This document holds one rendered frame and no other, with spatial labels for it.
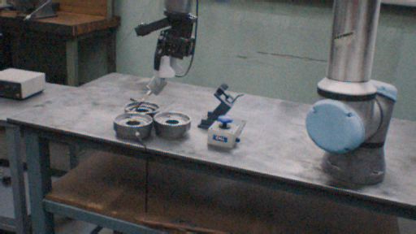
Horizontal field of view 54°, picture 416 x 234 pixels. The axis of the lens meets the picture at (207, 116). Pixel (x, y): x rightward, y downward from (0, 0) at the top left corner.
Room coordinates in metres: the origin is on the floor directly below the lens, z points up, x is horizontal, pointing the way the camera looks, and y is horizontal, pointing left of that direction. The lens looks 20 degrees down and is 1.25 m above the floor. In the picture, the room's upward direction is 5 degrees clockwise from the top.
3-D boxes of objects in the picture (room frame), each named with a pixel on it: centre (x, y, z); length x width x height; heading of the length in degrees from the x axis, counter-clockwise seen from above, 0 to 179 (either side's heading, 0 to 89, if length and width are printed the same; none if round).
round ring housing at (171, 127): (1.08, 0.10, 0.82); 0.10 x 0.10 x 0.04
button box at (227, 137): (1.03, -0.05, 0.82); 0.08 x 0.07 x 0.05; 74
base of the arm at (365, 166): (0.93, -0.37, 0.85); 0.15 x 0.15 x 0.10
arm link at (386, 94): (0.92, -0.36, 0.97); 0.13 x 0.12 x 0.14; 142
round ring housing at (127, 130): (1.04, 0.20, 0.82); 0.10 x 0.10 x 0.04
